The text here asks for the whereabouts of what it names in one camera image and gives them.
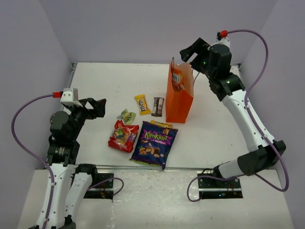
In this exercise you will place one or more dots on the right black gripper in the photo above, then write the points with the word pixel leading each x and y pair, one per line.
pixel 202 48

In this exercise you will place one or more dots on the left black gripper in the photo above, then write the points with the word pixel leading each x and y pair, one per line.
pixel 87 108

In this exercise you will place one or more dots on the orange Fox's candy bag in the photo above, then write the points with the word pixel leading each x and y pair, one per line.
pixel 177 80

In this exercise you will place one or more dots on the green candy packet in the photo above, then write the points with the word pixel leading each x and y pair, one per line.
pixel 127 117

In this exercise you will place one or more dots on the orange paper bag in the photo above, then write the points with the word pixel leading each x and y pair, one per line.
pixel 178 104

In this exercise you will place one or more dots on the red gummy candy bag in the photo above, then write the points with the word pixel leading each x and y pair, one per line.
pixel 123 136

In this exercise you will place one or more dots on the yellow M&M's small pack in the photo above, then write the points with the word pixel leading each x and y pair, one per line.
pixel 143 106

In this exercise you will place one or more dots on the yellow M&M's large pack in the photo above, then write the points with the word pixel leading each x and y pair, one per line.
pixel 164 125

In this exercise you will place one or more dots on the brown chocolate bar wrapper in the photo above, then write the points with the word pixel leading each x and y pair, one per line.
pixel 157 107

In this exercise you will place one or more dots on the purple Krokant candy bag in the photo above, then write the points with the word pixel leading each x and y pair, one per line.
pixel 154 144

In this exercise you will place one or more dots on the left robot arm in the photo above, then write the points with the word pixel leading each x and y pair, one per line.
pixel 67 183

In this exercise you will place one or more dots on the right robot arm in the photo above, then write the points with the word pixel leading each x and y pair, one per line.
pixel 215 62

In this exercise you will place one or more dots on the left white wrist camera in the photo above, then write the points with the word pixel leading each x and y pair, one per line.
pixel 69 97

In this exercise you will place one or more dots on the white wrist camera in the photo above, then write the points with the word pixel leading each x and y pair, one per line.
pixel 222 38
pixel 69 97

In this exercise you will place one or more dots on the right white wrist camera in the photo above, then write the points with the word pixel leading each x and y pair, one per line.
pixel 222 38

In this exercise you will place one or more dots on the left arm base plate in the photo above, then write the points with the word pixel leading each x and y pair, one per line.
pixel 102 191

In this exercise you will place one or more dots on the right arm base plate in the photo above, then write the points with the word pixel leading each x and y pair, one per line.
pixel 216 189

